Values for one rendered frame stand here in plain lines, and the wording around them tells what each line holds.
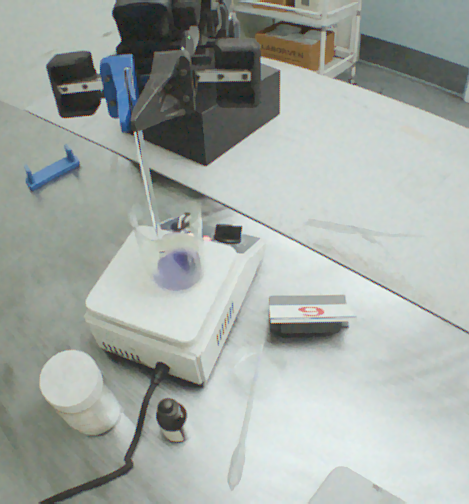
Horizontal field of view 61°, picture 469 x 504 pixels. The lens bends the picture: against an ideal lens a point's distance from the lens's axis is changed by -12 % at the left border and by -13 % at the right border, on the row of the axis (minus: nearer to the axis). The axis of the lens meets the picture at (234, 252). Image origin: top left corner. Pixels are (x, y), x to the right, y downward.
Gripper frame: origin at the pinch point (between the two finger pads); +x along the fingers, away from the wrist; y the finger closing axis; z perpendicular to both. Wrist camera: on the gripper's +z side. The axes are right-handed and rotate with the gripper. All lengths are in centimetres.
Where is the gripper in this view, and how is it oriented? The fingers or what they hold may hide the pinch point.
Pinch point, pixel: (138, 104)
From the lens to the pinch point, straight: 34.5
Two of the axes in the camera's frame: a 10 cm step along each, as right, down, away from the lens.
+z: -0.4, -6.8, -7.3
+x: -0.4, 7.3, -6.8
